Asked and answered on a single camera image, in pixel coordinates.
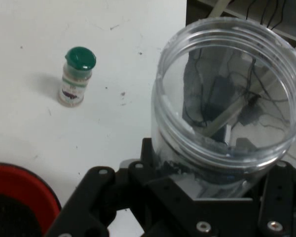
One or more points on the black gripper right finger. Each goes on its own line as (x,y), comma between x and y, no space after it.
(283,197)

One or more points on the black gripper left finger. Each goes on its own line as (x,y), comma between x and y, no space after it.
(88,202)

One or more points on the clear plastic jar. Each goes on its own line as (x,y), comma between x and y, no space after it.
(162,98)

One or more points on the red bowl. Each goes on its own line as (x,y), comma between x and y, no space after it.
(27,177)

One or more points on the green lid spice bottle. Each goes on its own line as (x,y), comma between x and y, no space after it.
(74,89)

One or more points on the black power brick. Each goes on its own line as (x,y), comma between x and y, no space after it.
(222,91)

